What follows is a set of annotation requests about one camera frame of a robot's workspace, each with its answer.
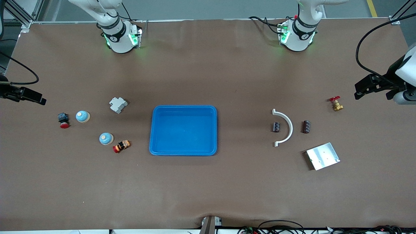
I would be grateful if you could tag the white curved pipe bracket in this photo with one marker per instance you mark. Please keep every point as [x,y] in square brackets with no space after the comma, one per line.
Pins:
[290,125]

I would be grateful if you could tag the silver metal plate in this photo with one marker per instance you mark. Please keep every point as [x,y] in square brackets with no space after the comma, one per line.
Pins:
[323,156]

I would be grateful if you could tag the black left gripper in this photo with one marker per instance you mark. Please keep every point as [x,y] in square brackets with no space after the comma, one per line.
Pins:
[388,80]

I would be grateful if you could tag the brown table cover mat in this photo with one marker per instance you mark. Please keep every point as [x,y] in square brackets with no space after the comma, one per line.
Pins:
[208,188]

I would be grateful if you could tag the aluminium frame post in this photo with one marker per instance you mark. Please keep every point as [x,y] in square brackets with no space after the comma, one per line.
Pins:
[22,19]
[398,16]

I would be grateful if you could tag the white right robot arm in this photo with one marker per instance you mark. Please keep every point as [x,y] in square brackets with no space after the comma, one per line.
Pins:
[118,40]

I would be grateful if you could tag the red pushbutton black body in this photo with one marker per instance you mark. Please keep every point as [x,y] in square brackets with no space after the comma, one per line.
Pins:
[63,118]

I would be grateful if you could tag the blue plastic tray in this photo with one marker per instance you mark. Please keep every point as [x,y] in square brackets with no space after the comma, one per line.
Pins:
[183,130]

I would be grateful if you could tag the red yellow emergency button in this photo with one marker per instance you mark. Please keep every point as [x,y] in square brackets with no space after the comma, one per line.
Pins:
[122,146]

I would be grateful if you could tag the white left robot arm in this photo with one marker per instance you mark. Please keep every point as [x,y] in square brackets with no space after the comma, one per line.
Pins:
[299,35]

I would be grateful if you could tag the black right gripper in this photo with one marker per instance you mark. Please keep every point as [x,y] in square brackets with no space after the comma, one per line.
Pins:
[7,92]

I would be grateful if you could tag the grey plastic rail clip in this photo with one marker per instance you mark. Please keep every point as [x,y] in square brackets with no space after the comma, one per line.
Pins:
[117,105]

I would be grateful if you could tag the blue bell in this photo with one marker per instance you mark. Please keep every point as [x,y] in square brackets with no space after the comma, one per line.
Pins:
[106,138]
[82,116]

